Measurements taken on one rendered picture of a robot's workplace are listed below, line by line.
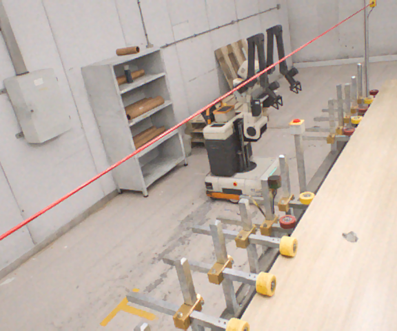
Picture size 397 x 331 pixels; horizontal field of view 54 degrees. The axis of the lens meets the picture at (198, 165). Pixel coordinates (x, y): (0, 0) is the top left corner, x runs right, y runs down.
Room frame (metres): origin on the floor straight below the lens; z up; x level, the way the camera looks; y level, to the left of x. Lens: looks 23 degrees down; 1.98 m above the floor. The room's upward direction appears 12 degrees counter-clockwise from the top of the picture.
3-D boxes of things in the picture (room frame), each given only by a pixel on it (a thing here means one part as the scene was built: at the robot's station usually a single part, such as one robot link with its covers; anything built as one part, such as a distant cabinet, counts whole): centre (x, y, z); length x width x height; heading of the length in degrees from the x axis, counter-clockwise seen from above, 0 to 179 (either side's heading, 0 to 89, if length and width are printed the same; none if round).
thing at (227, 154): (3.83, -0.39, 0.59); 0.55 x 0.34 x 0.83; 144
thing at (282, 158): (1.96, -0.46, 0.89); 0.04 x 0.04 x 0.48; 54
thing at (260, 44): (3.33, -0.70, 1.40); 0.11 x 0.06 x 0.43; 144
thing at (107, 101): (4.60, 0.58, 0.78); 0.90 x 0.45 x 1.55; 144
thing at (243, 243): (1.54, -0.15, 0.95); 0.14 x 0.06 x 0.05; 144
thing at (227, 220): (1.78, -0.22, 0.84); 0.43 x 0.03 x 0.04; 54
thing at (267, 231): (1.74, -0.30, 0.85); 0.14 x 0.06 x 0.05; 144
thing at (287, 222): (1.66, -0.38, 0.85); 0.08 x 0.08 x 0.11
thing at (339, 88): (2.97, -1.20, 0.94); 0.04 x 0.04 x 0.48; 54
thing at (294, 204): (1.97, -0.38, 0.84); 0.43 x 0.03 x 0.04; 54
